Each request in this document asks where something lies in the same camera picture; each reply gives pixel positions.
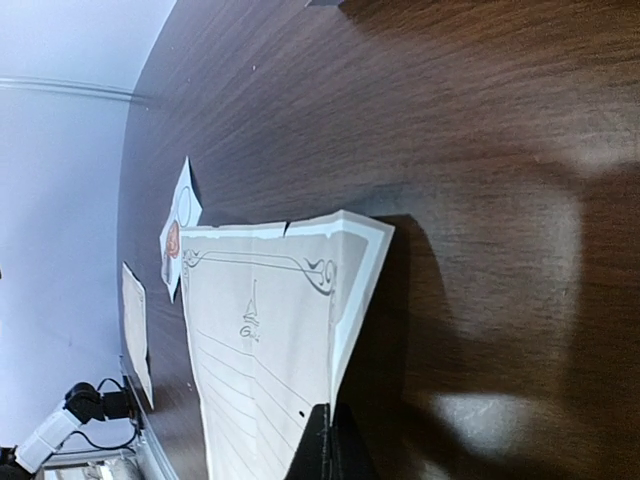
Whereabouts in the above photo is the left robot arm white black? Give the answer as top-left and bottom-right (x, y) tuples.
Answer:
(1, 382), (135, 479)

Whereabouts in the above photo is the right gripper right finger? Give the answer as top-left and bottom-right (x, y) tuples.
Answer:
(331, 403), (380, 480)

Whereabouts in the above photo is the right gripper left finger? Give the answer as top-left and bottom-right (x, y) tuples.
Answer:
(284, 404), (331, 480)

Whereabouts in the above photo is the beige letter paper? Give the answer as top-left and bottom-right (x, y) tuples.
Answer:
(180, 210), (394, 479)
(122, 263), (154, 409)

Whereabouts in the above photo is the white sticker sheet with seals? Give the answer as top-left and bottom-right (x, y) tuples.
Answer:
(159, 155), (204, 305)

